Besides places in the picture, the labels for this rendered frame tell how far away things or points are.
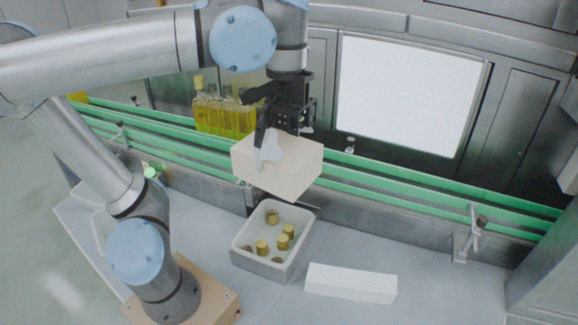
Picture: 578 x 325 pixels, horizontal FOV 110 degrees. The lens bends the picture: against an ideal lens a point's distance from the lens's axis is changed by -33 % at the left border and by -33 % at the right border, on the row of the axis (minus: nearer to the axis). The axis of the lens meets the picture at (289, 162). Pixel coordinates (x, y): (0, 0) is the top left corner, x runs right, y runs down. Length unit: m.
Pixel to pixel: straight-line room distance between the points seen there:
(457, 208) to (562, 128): 0.42
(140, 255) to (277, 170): 0.30
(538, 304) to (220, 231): 0.98
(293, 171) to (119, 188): 0.35
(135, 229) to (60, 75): 0.33
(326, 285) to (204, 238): 0.42
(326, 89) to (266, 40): 0.61
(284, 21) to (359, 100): 0.49
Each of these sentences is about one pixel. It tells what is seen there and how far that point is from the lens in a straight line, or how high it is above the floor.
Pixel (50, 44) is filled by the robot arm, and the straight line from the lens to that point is 0.37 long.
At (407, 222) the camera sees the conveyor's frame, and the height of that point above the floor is 0.84.
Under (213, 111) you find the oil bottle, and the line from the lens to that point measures 0.96.
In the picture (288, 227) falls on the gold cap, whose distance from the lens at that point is 0.86.
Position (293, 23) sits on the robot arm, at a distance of 0.48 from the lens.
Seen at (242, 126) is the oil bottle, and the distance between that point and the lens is 0.92.
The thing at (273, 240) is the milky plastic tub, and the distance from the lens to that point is 0.88.
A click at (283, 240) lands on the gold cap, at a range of 0.83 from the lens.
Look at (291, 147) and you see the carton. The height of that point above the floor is 1.12.
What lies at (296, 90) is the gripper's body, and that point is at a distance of 0.51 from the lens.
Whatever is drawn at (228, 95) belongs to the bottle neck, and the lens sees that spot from 0.92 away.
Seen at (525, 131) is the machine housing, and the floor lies 1.13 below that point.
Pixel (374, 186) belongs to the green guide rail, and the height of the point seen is 0.93.
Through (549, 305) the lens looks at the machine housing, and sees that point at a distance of 0.98.
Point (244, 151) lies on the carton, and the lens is 0.61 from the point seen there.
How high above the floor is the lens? 1.46
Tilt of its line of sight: 36 degrees down
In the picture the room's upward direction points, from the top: straight up
